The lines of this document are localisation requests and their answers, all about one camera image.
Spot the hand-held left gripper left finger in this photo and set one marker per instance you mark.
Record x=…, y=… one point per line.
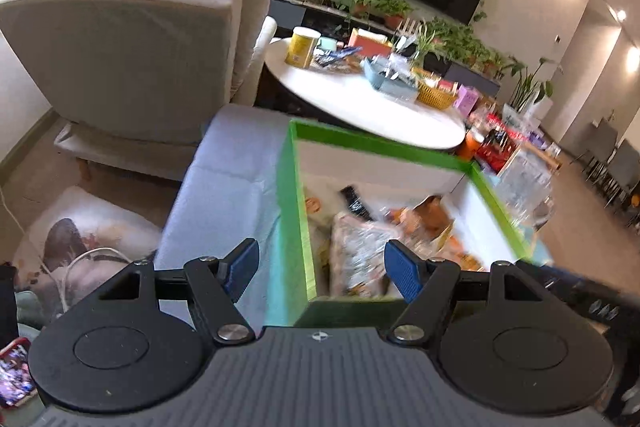
x=242, y=264

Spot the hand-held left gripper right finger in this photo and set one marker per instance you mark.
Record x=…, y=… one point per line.
x=402, y=269

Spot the pile of snack packets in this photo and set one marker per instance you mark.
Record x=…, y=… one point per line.
x=360, y=247

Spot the green cardboard box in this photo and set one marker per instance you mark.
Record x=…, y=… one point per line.
x=292, y=207

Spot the grey tablecloth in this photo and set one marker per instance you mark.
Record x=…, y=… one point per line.
x=225, y=167

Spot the grey dining chair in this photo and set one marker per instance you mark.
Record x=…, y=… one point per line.
x=600, y=147
x=625, y=172

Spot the printed floor cushion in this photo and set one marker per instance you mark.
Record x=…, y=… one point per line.
x=100, y=227

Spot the glass mug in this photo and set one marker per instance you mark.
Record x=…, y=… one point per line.
x=525, y=187

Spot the red packet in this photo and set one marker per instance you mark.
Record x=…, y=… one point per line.
x=495, y=147

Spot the white round coffee table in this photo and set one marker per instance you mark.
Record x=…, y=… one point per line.
x=350, y=107

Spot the yellow wicker basket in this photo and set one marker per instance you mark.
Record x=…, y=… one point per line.
x=435, y=97

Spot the pink box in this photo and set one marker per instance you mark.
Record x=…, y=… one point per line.
x=467, y=99

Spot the blue storage basket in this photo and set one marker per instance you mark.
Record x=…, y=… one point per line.
x=385, y=84

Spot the yellow can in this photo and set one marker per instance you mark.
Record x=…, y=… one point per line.
x=301, y=49

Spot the large leafy floor plant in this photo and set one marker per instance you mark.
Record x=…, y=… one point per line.
x=530, y=82

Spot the spider plant in vase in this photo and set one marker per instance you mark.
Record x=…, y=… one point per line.
x=425, y=42

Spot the orange box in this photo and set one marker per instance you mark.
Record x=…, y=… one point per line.
x=367, y=43

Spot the teal cup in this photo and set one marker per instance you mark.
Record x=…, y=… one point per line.
x=327, y=44

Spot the white fence ornament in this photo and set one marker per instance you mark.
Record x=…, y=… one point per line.
x=407, y=28

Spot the red case phone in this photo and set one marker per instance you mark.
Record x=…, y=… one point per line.
x=15, y=372

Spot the beige sofa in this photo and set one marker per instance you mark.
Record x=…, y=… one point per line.
x=125, y=32

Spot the dark television cabinet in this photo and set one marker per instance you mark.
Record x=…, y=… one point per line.
x=300, y=9

